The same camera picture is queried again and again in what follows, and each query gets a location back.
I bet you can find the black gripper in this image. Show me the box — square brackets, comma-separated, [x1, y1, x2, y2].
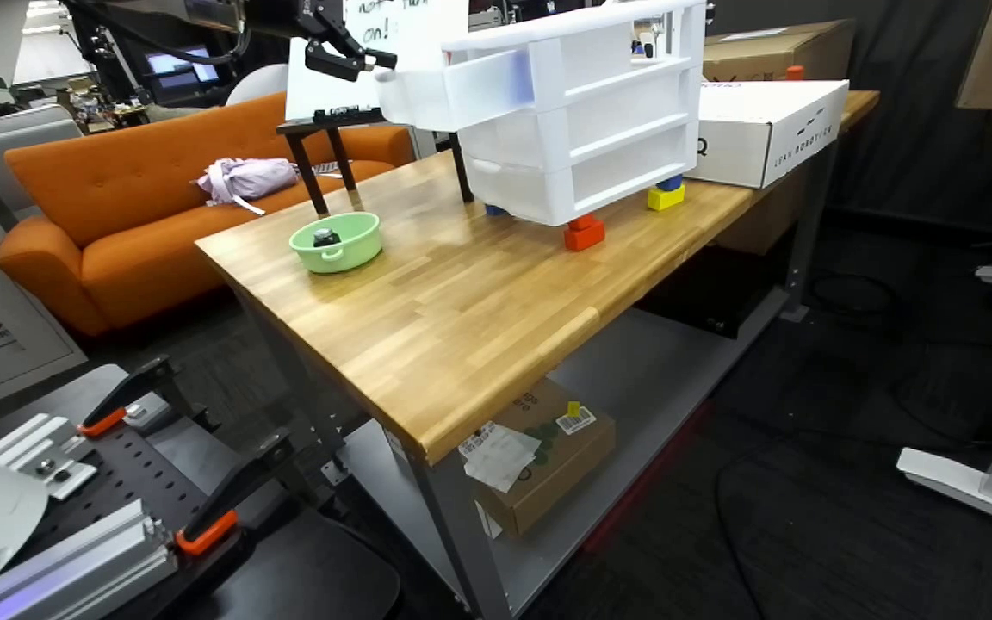
[268, 0, 399, 75]

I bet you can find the white translucent plastic drawer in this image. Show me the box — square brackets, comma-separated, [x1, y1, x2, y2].
[376, 9, 698, 136]
[459, 66, 698, 151]
[463, 115, 703, 224]

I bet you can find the white round chair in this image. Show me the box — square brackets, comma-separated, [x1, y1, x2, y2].
[221, 61, 296, 109]

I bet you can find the dark wooden small table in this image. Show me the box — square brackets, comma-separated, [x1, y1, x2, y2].
[276, 104, 478, 221]

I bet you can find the blue plastic toy bolt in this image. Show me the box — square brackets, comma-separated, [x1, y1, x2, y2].
[498, 49, 537, 108]

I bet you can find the lavender crumpled cloth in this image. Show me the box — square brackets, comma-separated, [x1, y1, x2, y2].
[196, 155, 302, 217]

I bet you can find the open laptop screen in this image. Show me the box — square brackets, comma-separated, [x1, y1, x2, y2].
[142, 45, 230, 100]

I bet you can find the green plastic bowl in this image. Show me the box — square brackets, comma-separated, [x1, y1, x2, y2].
[285, 210, 387, 275]

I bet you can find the red toy block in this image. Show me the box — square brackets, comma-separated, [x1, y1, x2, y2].
[562, 215, 611, 255]

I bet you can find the orange sofa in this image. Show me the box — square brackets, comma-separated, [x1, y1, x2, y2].
[0, 90, 420, 339]

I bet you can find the yellow toy block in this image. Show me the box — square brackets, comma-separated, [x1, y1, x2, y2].
[645, 182, 691, 217]

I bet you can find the cluttered grey workbench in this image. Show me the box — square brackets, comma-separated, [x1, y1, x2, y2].
[0, 34, 89, 155]

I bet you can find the white flat cardboard box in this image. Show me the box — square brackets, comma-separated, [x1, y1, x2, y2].
[689, 75, 853, 193]

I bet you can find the brown cardboard box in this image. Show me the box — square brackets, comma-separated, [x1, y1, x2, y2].
[698, 18, 857, 85]

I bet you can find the black box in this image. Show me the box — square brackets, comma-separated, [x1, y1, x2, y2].
[630, 239, 775, 346]

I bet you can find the wooden work table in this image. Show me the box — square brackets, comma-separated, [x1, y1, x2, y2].
[230, 142, 847, 620]

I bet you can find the white paper sheet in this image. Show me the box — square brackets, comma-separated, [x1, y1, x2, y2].
[455, 421, 543, 497]

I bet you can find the white printed sign panel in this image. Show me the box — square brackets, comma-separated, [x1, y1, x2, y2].
[0, 151, 89, 423]

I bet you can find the labelled cardboard box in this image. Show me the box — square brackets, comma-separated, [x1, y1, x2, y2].
[459, 377, 620, 540]

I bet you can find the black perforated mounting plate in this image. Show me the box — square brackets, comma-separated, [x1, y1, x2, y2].
[0, 359, 405, 620]

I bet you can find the wooden side table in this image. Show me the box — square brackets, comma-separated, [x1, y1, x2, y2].
[838, 85, 886, 138]

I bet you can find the long aluminium extrusion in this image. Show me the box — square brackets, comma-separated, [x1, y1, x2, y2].
[0, 497, 184, 620]

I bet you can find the white desk leg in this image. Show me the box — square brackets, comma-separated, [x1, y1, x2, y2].
[891, 388, 992, 546]

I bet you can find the white plastic drawer cabinet frame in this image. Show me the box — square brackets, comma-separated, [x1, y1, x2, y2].
[438, 0, 711, 230]

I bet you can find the black clamp orange handle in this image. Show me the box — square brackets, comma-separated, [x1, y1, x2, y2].
[71, 355, 196, 446]
[170, 426, 330, 561]

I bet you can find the short aluminium extrusion bracket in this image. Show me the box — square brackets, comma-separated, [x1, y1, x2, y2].
[0, 407, 100, 502]

